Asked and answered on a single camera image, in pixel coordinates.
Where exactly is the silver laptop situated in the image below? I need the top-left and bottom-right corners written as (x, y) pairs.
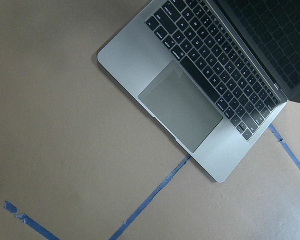
top-left (97, 0), bottom-right (300, 183)

